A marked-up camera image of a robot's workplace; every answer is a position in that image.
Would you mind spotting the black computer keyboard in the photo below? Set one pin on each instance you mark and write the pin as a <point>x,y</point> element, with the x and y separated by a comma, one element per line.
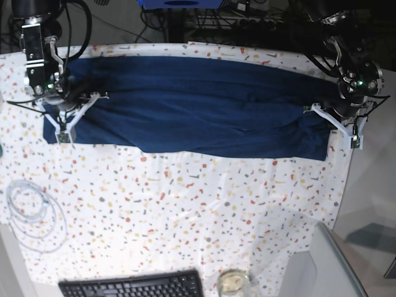
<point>184,283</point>

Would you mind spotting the dark blue t-shirt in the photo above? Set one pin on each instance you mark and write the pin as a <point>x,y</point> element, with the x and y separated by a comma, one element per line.
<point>215,107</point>

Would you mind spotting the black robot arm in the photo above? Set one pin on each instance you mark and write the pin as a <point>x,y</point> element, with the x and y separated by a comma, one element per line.
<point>48,80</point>
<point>328,33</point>

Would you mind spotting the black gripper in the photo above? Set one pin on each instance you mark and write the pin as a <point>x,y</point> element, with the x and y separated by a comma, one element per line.
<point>76,95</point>
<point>355,107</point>

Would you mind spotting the black power strip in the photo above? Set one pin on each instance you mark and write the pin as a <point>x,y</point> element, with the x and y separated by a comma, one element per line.
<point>264,23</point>

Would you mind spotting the clear glass jar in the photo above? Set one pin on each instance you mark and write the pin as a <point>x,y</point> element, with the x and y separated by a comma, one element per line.
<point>234,283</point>

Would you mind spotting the terrazzo patterned table cloth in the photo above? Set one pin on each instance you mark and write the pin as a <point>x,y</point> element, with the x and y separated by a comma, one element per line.
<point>91,211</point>

